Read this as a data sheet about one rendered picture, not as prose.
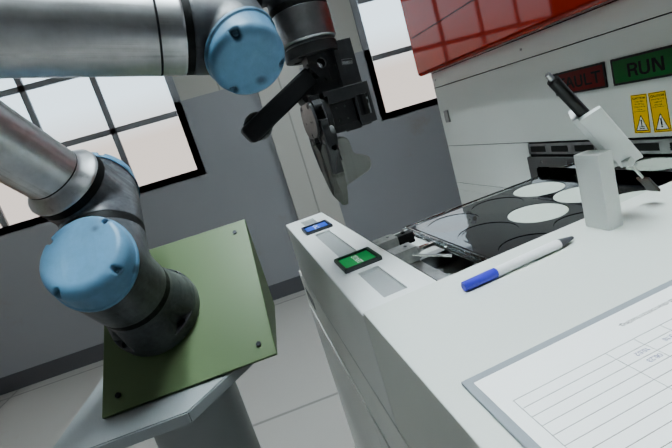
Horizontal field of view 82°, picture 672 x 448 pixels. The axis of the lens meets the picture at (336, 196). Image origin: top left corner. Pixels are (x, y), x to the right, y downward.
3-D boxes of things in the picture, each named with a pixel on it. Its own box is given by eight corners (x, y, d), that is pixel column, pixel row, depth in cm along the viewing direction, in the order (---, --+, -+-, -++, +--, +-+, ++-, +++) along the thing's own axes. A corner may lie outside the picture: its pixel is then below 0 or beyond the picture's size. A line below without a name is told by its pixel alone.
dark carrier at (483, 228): (539, 180, 91) (539, 178, 91) (717, 194, 58) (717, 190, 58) (411, 229, 83) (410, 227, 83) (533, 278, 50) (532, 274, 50)
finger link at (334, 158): (347, 171, 49) (327, 102, 47) (336, 175, 48) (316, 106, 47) (337, 170, 53) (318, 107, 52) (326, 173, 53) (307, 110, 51)
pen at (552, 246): (567, 232, 42) (459, 280, 38) (575, 233, 41) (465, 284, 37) (569, 240, 42) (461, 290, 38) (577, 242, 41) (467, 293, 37)
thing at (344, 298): (337, 263, 97) (321, 211, 95) (469, 392, 45) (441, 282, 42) (302, 277, 95) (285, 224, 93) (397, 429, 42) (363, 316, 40)
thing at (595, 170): (619, 209, 46) (601, 98, 44) (653, 214, 42) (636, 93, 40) (579, 226, 45) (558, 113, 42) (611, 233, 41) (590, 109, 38)
